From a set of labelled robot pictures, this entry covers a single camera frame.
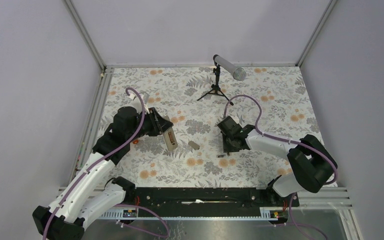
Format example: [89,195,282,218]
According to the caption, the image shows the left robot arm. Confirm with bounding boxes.
[32,106,174,240]

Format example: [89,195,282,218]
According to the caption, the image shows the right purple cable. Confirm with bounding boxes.
[223,94,339,186]

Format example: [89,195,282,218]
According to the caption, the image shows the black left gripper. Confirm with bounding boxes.
[127,107,173,142]

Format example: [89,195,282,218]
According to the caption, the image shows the floral table mat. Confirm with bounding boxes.
[98,67,321,188]

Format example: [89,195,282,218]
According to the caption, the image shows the grey microphone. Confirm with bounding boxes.
[213,54,247,81]

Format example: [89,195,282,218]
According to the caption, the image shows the grey battery compartment cover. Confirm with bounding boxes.
[188,140,200,150]

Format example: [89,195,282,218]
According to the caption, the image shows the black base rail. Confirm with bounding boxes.
[123,187,300,218]

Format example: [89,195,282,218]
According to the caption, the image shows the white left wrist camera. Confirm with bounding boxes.
[128,92,150,114]

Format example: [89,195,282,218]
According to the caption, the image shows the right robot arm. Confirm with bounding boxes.
[217,116,338,206]

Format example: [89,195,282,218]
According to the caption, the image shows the white remote control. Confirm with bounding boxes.
[161,116,178,152]

